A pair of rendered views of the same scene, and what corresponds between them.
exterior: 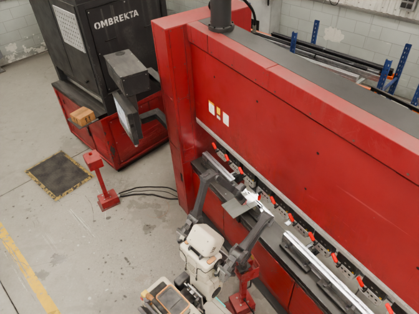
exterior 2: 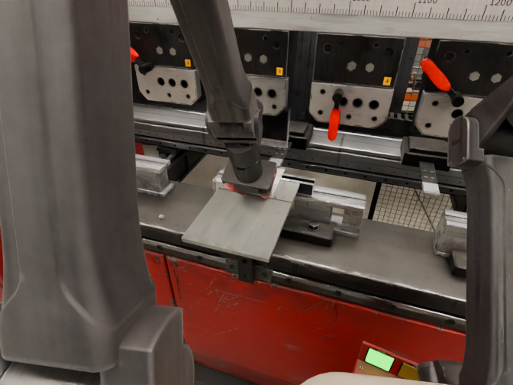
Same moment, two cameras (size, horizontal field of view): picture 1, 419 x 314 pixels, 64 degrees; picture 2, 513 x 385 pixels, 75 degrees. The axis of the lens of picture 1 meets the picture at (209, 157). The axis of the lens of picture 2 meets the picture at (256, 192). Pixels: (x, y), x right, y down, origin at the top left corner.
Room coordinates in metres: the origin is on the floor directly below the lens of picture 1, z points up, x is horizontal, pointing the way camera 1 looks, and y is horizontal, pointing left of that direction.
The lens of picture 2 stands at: (1.44, 0.12, 1.45)
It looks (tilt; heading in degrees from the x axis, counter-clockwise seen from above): 35 degrees down; 320
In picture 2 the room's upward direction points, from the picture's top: straight up
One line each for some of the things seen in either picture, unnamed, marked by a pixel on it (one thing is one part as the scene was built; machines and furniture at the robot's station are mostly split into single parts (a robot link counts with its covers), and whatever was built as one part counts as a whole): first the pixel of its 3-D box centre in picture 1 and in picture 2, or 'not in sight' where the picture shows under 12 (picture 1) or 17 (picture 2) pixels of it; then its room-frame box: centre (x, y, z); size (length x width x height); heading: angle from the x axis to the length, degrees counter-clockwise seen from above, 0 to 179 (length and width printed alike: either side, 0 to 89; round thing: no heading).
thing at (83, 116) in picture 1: (81, 115); not in sight; (3.34, 1.48, 1.04); 0.30 x 0.26 x 0.12; 43
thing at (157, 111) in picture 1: (156, 122); not in sight; (2.94, 0.54, 1.18); 0.40 x 0.24 x 0.07; 31
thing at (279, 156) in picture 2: not in sight; (285, 143); (2.05, -0.51, 1.01); 0.26 x 0.12 x 0.05; 121
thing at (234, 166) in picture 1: (237, 161); (172, 60); (2.16, -0.25, 1.26); 0.15 x 0.09 x 0.17; 31
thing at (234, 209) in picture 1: (239, 204); (246, 209); (1.89, -0.24, 1.00); 0.26 x 0.18 x 0.01; 121
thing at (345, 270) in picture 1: (348, 263); not in sight; (1.14, -0.87, 1.26); 0.15 x 0.09 x 0.17; 31
